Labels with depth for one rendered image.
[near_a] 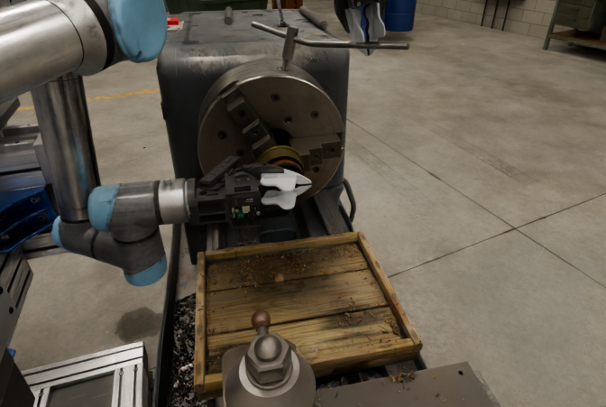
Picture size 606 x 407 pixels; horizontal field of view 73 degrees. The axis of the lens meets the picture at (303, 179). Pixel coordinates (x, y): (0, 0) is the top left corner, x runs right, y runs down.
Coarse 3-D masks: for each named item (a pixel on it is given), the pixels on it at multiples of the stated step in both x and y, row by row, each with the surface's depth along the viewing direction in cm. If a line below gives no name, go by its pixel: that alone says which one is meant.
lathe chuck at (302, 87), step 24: (240, 72) 83; (264, 72) 80; (288, 72) 81; (216, 96) 80; (264, 96) 80; (288, 96) 81; (312, 96) 82; (216, 120) 80; (264, 120) 82; (288, 120) 84; (312, 120) 85; (336, 120) 86; (216, 144) 83; (240, 144) 84; (312, 168) 90; (336, 168) 92; (312, 192) 94
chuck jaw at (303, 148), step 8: (288, 136) 88; (304, 136) 86; (312, 136) 86; (320, 136) 86; (328, 136) 86; (336, 136) 86; (288, 144) 89; (296, 144) 83; (304, 144) 83; (312, 144) 83; (320, 144) 83; (328, 144) 84; (336, 144) 84; (304, 152) 80; (312, 152) 81; (320, 152) 82; (328, 152) 85; (336, 152) 85; (304, 160) 80; (312, 160) 82; (320, 160) 83; (304, 168) 81
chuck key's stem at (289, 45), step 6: (288, 30) 78; (294, 30) 78; (288, 36) 79; (294, 36) 79; (288, 42) 79; (294, 42) 79; (288, 48) 80; (294, 48) 80; (282, 54) 81; (288, 54) 80; (288, 60) 81; (282, 66) 82; (288, 66) 82
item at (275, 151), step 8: (264, 152) 77; (272, 152) 76; (280, 152) 75; (288, 152) 76; (296, 152) 78; (264, 160) 76; (272, 160) 74; (280, 160) 74; (288, 160) 74; (296, 160) 75; (288, 168) 72; (296, 168) 73; (304, 176) 75
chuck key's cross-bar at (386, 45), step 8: (256, 24) 83; (272, 32) 81; (280, 32) 80; (296, 40) 79; (304, 40) 78; (352, 48) 73; (360, 48) 72; (368, 48) 71; (376, 48) 70; (384, 48) 70; (392, 48) 69; (400, 48) 68; (408, 48) 68
